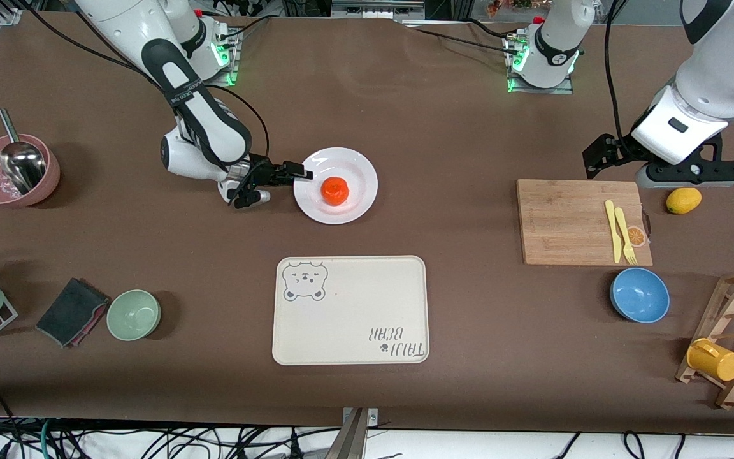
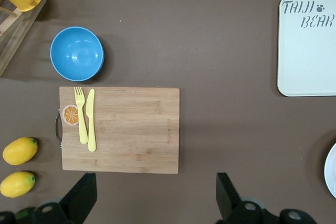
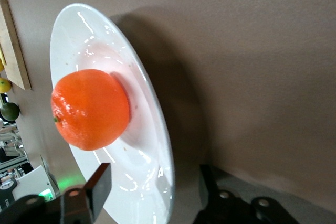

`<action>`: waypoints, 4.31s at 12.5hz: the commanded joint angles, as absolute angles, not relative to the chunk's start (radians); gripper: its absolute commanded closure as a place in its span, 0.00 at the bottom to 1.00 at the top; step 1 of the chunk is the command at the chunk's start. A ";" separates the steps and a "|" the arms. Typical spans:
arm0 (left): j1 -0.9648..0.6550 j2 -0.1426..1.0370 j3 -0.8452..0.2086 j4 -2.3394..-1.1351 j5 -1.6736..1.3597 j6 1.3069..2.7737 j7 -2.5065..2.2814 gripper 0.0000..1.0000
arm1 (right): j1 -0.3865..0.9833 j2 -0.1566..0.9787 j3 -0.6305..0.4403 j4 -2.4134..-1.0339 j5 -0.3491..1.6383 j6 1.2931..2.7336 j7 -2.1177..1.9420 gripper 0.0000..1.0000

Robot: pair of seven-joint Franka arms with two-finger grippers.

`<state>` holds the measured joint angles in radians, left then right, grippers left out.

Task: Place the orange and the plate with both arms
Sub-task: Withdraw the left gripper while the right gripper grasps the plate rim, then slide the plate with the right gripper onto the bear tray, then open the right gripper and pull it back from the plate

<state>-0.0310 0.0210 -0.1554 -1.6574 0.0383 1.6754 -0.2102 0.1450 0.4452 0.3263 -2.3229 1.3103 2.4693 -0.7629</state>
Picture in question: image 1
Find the teal cable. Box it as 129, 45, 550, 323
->
39, 419, 59, 459

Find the cream tray with bear print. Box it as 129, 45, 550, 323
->
271, 255, 430, 367

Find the yellow plastic knife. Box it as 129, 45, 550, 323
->
605, 200, 623, 264

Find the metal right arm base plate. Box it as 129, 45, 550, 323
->
201, 25, 241, 87

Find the pale green bowl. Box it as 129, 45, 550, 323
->
106, 289, 162, 342

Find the dark grey folded cloth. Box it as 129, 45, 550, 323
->
36, 278, 111, 349

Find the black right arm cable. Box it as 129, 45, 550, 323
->
17, 0, 272, 192

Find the yellow lemon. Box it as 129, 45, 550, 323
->
666, 187, 703, 215

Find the yellow plastic mug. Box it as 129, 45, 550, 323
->
686, 338, 734, 383

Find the metal ladle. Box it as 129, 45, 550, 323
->
0, 108, 47, 195

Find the black cable on table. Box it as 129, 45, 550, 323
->
405, 24, 515, 52

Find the blue bowl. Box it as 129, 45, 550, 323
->
610, 267, 670, 324

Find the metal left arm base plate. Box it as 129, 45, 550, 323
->
505, 33, 575, 95

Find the yellow plastic fork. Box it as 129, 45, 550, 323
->
614, 207, 638, 265

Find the orange mandarin fruit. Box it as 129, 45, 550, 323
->
320, 177, 350, 206

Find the metal table edge bracket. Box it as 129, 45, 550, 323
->
326, 407, 380, 459

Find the round white plate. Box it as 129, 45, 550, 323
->
293, 147, 379, 226

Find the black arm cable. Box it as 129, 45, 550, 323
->
17, 0, 272, 192
603, 0, 637, 160

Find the bamboo cutting board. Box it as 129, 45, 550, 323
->
517, 179, 654, 267

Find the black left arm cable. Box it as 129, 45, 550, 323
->
603, 0, 637, 160

